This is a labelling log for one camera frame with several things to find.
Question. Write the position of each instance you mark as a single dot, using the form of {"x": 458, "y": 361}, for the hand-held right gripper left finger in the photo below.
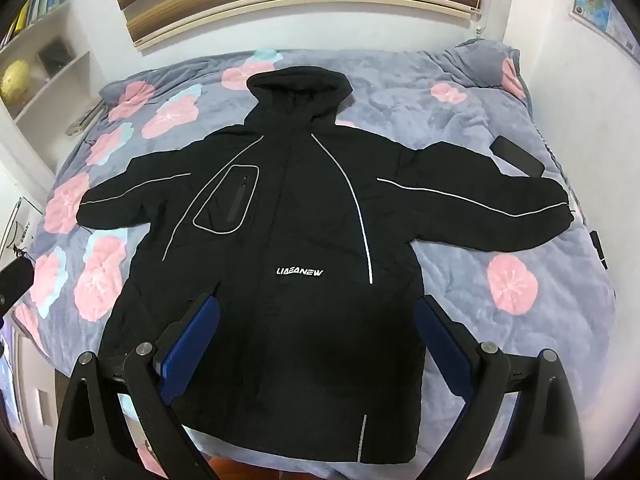
{"x": 192, "y": 340}

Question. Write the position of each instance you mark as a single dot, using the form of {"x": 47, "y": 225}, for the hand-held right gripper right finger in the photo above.
{"x": 437, "y": 340}

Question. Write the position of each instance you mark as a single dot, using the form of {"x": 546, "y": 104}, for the black hooded jacket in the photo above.
{"x": 300, "y": 200}

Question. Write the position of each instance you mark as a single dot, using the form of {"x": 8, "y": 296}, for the black phone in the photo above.
{"x": 517, "y": 156}

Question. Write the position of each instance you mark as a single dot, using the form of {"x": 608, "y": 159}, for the grey pink floral blanket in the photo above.
{"x": 450, "y": 110}

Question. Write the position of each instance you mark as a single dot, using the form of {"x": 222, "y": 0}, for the yellow globe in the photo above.
{"x": 16, "y": 81}

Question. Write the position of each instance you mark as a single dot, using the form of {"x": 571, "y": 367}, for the dark box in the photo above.
{"x": 54, "y": 56}

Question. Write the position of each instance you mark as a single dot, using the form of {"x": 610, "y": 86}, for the white bookshelf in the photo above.
{"x": 65, "y": 25}

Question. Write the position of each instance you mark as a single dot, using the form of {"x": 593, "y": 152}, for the row of books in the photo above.
{"x": 35, "y": 0}

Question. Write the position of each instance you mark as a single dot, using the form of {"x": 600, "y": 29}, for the wall map poster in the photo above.
{"x": 605, "y": 10}

